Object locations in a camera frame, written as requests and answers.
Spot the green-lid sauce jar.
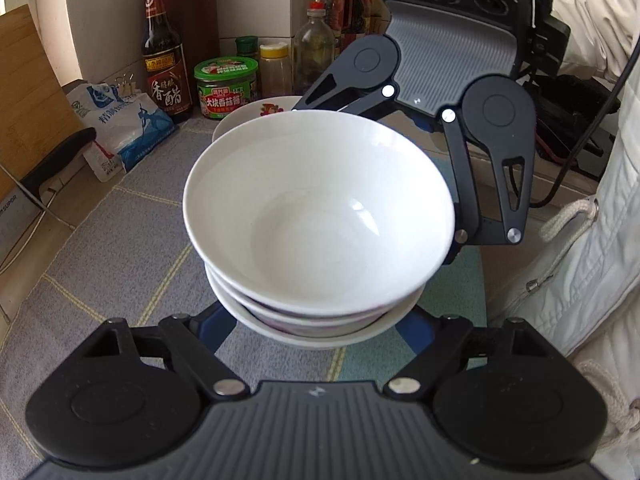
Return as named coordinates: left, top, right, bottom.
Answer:
left=193, top=56, right=261, bottom=121

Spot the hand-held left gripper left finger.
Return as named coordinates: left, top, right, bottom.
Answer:
left=81, top=302, right=249, bottom=397

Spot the person's white jacket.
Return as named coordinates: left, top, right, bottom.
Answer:
left=487, top=45, right=640, bottom=480

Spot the white drawstring cord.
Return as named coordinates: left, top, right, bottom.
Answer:
left=575, top=359, right=640, bottom=433
left=539, top=197, right=601, bottom=281

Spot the dark vinegar bottle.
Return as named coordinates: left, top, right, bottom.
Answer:
left=141, top=0, right=194, bottom=124

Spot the white fruit-print plate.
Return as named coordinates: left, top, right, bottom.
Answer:
left=212, top=96, right=307, bottom=143

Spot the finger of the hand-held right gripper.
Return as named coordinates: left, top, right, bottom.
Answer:
left=291, top=72, right=402, bottom=120
left=439, top=106, right=537, bottom=267

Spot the metal wire rack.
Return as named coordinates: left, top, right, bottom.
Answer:
left=0, top=180, right=58, bottom=273

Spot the bamboo cutting board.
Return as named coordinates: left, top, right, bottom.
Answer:
left=0, top=5, right=83, bottom=201

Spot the dark wooden knife block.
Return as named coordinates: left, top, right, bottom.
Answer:
left=161, top=0, right=221, bottom=83

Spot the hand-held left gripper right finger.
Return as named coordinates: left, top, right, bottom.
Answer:
left=384, top=307, right=551, bottom=396

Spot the white pink-flower bowl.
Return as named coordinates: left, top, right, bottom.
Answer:
left=204, top=260, right=426, bottom=328
left=207, top=275, right=423, bottom=351

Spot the yellow-lid spice jar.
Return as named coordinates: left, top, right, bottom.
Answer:
left=259, top=42, right=293, bottom=99

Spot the red sauce bottle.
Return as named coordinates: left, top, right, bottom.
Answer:
left=335, top=0, right=372, bottom=52

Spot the grey and teal towel mat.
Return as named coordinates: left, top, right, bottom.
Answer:
left=0, top=117, right=491, bottom=441

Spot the white and blue salt bag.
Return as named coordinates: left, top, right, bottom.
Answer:
left=66, top=81, right=179, bottom=184

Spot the metal binder clip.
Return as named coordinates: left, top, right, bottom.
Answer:
left=114, top=73, right=140, bottom=97

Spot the black cable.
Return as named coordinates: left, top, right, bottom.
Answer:
left=529, top=45, right=640, bottom=209

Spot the clear glass bottle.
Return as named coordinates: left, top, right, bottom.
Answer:
left=293, top=1, right=338, bottom=100

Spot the black-handled kitchen knife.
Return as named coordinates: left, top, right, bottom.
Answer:
left=0, top=127, right=97, bottom=261

